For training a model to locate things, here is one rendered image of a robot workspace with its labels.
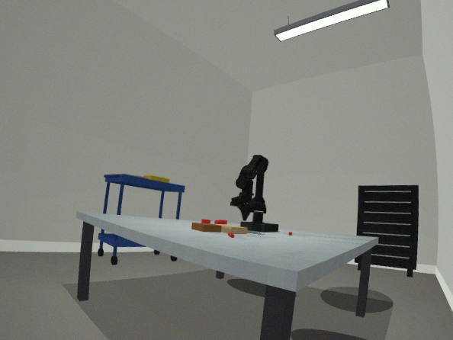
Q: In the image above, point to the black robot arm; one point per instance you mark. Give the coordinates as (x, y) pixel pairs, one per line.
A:
(257, 166)

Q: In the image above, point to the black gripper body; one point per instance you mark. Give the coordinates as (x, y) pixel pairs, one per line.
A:
(250, 203)

